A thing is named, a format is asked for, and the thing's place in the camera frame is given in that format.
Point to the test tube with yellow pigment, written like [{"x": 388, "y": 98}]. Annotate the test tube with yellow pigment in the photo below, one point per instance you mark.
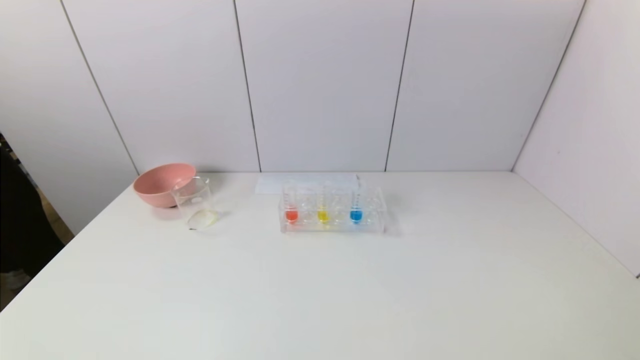
[{"x": 323, "y": 215}]

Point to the clear acrylic test tube rack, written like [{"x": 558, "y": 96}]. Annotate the clear acrylic test tube rack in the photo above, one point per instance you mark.
[{"x": 372, "y": 215}]

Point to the clear glass beaker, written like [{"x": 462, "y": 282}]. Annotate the clear glass beaker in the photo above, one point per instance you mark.
[{"x": 197, "y": 210}]

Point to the test tube with red pigment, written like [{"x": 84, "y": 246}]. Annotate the test tube with red pigment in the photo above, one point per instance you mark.
[{"x": 291, "y": 215}]

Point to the pink plastic bowl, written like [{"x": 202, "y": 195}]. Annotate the pink plastic bowl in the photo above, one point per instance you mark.
[{"x": 157, "y": 187}]

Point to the test tube with blue pigment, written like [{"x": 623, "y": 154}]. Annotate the test tube with blue pigment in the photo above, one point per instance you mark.
[{"x": 356, "y": 215}]

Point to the white paper sheet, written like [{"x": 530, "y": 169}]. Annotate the white paper sheet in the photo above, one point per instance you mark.
[{"x": 272, "y": 184}]

